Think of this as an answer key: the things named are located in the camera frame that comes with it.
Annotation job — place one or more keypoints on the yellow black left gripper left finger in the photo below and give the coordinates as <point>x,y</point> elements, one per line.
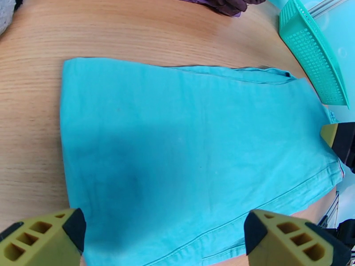
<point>47,240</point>

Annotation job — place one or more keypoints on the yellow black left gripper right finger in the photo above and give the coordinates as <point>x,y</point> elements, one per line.
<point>291,243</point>

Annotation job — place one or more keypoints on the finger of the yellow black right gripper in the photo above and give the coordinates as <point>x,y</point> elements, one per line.
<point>341,143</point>

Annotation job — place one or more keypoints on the teal trousers with striped waistband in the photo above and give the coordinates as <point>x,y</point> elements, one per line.
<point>180,149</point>

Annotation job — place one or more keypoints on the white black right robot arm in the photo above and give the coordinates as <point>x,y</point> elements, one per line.
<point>346,233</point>

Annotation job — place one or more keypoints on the dark brown folded trousers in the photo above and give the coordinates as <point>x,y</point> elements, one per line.
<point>233,3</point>

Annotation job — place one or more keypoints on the green plastic basket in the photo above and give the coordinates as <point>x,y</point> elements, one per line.
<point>313,52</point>

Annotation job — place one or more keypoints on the white grey plush toy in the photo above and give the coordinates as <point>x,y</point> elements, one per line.
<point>5,10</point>

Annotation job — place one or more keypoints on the aluminium frame rail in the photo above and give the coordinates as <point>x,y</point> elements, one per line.
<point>330,209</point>

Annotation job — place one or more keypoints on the aluminium corner post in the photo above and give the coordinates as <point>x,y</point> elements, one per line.
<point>330,4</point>

